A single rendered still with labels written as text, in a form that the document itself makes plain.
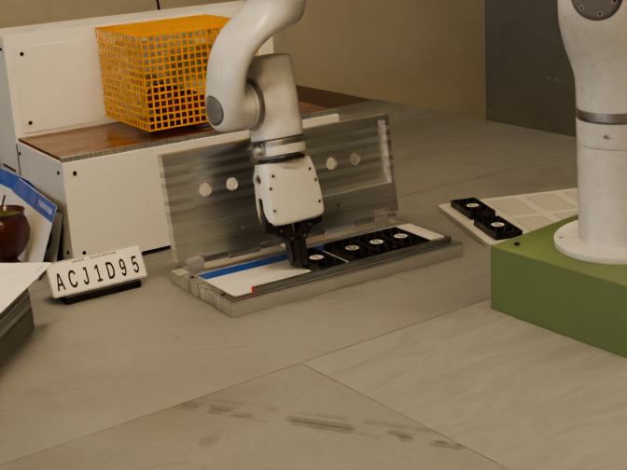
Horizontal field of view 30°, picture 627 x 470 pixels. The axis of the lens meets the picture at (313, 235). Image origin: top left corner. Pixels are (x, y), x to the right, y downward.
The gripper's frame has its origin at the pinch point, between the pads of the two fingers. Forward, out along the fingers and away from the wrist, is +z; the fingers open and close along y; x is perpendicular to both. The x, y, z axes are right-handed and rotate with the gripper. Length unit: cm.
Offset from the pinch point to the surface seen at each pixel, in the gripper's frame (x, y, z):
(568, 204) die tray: 1, 59, 4
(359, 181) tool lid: 10.7, 20.7, -8.0
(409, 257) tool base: -7.0, 16.4, 4.2
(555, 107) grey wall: 166, 211, -4
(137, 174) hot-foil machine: 26.3, -13.7, -15.8
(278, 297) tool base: -6.8, -8.3, 4.9
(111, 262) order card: 16.2, -25.0, -3.2
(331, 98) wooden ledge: 127, 91, -22
